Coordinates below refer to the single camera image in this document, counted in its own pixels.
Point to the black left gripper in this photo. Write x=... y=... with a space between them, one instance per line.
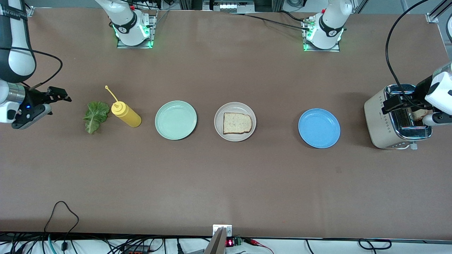
x=420 y=91

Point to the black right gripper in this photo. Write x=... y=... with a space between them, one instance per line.
x=35 y=96

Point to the brown bread slice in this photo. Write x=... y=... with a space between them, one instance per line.
x=237 y=123
x=420 y=115

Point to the green lettuce leaf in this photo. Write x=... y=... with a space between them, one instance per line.
x=95 y=114

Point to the yellow squeeze mustard bottle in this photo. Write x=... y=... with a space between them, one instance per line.
x=129 y=118

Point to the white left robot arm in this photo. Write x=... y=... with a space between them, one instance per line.
x=328 y=24

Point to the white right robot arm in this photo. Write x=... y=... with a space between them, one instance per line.
x=17 y=53

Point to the blue plate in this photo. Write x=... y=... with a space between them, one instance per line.
x=319 y=128

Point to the light green plate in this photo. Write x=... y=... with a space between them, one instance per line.
x=176 y=120

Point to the beige plate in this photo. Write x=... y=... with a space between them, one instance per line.
x=236 y=107

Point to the beige chrome toaster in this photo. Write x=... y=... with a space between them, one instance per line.
x=379 y=120

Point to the black box with lit panel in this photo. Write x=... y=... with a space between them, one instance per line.
x=229 y=6

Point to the circuit board with red display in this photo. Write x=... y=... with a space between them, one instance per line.
x=230 y=242

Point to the aluminium table corner bracket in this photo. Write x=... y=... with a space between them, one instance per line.
x=31 y=12
x=431 y=17

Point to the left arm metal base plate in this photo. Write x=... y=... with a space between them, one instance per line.
x=336 y=49

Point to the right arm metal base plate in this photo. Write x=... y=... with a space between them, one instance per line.
x=152 y=28

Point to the grey camera mount bar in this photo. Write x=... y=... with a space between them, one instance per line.
x=216 y=245

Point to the white metal mounting bracket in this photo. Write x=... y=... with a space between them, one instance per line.
x=229 y=231

